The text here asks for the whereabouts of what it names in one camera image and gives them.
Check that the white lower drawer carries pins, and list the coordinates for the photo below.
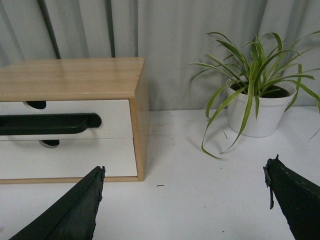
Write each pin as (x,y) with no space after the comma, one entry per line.
(70,159)

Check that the green spider plant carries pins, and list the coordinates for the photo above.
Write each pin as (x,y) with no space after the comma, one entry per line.
(256,76)

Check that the white drawer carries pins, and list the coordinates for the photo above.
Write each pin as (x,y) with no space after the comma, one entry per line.
(115,118)
(70,159)

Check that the wooden drawer cabinet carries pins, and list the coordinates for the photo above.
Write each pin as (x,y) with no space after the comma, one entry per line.
(38,81)

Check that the grey curtain backdrop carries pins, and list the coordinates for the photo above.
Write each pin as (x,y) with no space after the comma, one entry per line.
(172,35)

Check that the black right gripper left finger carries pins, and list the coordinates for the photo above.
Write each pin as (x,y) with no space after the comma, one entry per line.
(73,216)

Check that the white upper drawer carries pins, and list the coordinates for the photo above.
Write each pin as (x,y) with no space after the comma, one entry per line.
(115,118)

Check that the white plant pot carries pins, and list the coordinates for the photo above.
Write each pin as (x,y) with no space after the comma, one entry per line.
(270,112)

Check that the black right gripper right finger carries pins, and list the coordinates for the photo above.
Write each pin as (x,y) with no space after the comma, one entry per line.
(298,198)

